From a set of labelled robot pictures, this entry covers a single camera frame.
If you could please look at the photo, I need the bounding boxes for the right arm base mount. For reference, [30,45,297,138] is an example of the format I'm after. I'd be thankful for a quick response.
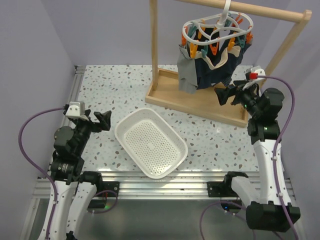
[206,181,242,214]

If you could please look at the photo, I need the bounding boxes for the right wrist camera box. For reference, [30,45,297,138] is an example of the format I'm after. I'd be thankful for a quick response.
[243,65,266,90]

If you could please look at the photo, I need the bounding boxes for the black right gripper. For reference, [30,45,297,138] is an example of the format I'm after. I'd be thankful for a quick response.
[214,80,262,119]

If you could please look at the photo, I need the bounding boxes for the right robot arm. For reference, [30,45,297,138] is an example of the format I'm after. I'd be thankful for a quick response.
[215,81,301,233]

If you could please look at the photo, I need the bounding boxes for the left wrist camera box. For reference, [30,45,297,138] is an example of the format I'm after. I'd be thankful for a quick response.
[64,101,86,119]

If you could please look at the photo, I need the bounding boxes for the white perforated plastic basket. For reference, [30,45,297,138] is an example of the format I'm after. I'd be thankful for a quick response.
[114,107,188,179]

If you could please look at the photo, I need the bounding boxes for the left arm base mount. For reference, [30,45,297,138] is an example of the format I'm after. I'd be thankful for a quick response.
[87,181,120,213]

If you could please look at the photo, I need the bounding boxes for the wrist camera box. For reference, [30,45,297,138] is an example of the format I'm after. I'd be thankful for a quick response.
[64,101,86,119]
[243,65,266,90]

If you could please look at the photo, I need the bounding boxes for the grey underwear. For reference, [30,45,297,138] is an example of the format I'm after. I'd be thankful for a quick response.
[177,45,198,94]

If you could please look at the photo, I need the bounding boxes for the white round clip hanger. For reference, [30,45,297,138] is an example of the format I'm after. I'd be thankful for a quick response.
[181,0,254,46]

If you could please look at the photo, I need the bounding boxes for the wooden clothes rack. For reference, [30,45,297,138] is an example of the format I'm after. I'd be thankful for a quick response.
[145,0,312,128]

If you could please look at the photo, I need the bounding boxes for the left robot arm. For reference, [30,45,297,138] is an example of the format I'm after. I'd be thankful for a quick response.
[18,102,112,240]

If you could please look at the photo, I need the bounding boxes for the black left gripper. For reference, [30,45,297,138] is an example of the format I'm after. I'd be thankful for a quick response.
[72,109,111,156]

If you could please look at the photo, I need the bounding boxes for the navy underwear with beige band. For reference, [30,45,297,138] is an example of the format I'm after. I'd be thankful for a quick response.
[195,33,253,90]

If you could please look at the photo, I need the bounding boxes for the aluminium frame rails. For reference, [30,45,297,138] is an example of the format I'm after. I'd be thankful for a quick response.
[19,65,301,240]

